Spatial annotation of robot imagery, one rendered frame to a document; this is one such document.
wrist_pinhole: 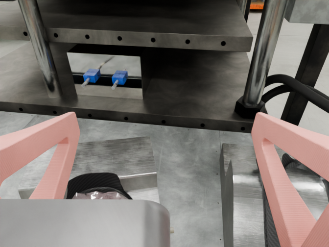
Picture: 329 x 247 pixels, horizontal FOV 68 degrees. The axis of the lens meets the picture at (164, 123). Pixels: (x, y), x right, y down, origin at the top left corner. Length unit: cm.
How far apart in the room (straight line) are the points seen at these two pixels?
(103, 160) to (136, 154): 7
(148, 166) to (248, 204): 20
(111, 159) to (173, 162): 20
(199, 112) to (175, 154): 25
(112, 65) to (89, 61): 9
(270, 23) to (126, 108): 54
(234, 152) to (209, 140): 13
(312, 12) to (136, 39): 56
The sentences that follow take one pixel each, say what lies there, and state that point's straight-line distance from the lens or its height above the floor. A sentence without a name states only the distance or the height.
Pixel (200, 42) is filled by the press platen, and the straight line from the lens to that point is 84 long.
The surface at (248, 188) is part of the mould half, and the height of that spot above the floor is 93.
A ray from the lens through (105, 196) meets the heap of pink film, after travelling 49.
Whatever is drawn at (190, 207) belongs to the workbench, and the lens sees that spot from 58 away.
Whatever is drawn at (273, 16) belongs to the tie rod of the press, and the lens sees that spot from 77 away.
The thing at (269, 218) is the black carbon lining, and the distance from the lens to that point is 47.
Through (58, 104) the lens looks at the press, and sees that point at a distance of 100.
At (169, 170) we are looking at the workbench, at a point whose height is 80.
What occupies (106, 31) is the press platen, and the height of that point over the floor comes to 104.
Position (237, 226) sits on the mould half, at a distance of 45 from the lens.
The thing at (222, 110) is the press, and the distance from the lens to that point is 92.
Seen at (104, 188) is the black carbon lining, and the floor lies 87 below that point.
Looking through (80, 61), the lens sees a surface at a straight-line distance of 96.
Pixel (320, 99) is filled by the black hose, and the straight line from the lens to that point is 82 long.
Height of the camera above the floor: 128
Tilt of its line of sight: 37 degrees down
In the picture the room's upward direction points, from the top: straight up
